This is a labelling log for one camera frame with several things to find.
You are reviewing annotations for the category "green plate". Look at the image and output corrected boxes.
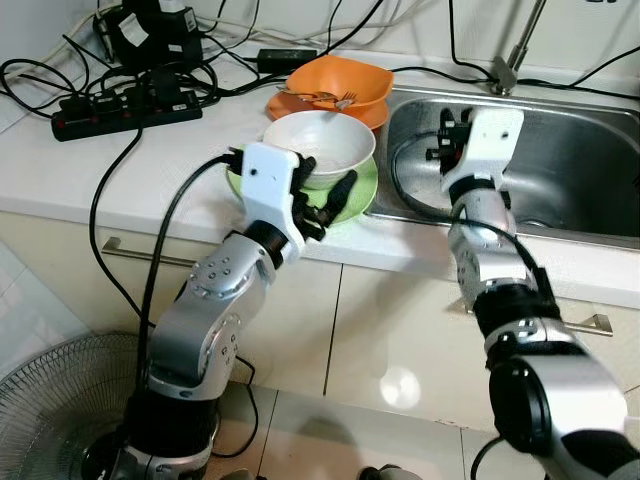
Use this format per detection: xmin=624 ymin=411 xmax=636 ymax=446
xmin=224 ymin=150 xmax=380 ymax=227

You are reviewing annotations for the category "white bowl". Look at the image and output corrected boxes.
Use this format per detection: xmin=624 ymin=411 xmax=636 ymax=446
xmin=262 ymin=110 xmax=377 ymax=189

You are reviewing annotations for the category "metal faucet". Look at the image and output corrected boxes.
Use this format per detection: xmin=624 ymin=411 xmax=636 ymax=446
xmin=490 ymin=0 xmax=547 ymax=96

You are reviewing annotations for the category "orange plate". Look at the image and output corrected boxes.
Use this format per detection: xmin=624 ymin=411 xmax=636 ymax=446
xmin=266 ymin=92 xmax=389 ymax=131

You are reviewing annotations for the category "metal fork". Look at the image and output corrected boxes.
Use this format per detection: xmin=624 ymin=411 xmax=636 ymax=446
xmin=285 ymin=90 xmax=358 ymax=109

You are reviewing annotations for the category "orange bowl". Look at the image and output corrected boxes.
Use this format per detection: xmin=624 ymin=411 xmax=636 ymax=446
xmin=287 ymin=55 xmax=395 ymax=111

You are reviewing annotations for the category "stainless steel sink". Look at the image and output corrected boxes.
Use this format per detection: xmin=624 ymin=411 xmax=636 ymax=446
xmin=365 ymin=87 xmax=640 ymax=251

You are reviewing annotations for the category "black power adapter brick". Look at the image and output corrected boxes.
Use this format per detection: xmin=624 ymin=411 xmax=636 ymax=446
xmin=256 ymin=48 xmax=319 ymax=72

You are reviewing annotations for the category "cream cabinet door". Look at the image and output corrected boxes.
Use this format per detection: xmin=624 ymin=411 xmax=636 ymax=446
xmin=0 ymin=215 xmax=346 ymax=399
xmin=328 ymin=262 xmax=640 ymax=431

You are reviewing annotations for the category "black power plug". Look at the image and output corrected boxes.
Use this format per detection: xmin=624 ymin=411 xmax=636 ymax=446
xmin=148 ymin=70 xmax=186 ymax=101

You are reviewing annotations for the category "black power strip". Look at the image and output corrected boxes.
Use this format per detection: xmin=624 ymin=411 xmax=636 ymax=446
xmin=52 ymin=88 xmax=204 ymax=142

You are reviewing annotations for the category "black charger with white labels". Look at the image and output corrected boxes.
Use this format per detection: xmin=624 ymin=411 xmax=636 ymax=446
xmin=103 ymin=0 xmax=206 ymax=71

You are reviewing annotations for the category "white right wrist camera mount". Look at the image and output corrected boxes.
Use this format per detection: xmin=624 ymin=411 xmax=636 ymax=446
xmin=441 ymin=107 xmax=525 ymax=201

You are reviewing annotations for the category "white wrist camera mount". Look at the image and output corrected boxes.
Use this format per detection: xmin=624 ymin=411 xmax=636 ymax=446
xmin=441 ymin=107 xmax=525 ymax=201
xmin=241 ymin=142 xmax=307 ymax=251

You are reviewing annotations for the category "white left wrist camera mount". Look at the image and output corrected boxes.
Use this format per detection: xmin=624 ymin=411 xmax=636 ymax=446
xmin=241 ymin=142 xmax=307 ymax=251

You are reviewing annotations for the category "thin black cable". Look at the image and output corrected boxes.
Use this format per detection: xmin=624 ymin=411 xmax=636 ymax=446
xmin=520 ymin=45 xmax=640 ymax=91
xmin=448 ymin=0 xmax=499 ymax=71

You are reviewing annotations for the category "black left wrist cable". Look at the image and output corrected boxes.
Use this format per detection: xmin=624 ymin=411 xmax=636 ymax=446
xmin=135 ymin=150 xmax=251 ymax=401

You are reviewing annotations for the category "silver cabinet handle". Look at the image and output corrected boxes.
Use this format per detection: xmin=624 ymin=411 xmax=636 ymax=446
xmin=101 ymin=237 xmax=196 ymax=266
xmin=445 ymin=298 xmax=614 ymax=337

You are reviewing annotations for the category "thick black power cable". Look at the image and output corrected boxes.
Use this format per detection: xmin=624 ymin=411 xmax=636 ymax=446
xmin=90 ymin=128 xmax=261 ymax=461

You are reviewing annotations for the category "grey wire fan guard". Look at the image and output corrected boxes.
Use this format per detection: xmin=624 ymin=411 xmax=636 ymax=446
xmin=0 ymin=333 xmax=236 ymax=480

